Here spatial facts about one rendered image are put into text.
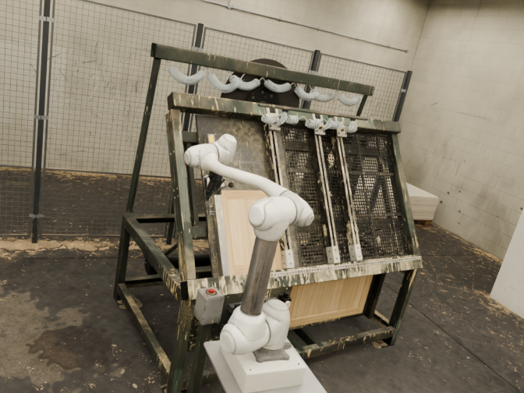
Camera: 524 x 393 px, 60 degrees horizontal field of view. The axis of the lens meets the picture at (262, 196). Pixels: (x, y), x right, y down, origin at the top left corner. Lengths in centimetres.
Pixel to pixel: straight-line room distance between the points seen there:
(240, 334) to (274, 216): 57
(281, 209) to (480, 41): 722
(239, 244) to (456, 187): 603
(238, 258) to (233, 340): 101
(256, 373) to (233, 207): 122
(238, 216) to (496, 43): 636
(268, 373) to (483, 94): 693
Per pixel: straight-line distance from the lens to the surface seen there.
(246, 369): 229
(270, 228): 190
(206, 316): 268
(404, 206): 420
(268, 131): 336
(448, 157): 876
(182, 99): 305
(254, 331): 213
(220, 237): 296
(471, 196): 838
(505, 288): 630
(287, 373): 237
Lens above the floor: 225
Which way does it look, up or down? 17 degrees down
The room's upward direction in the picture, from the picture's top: 12 degrees clockwise
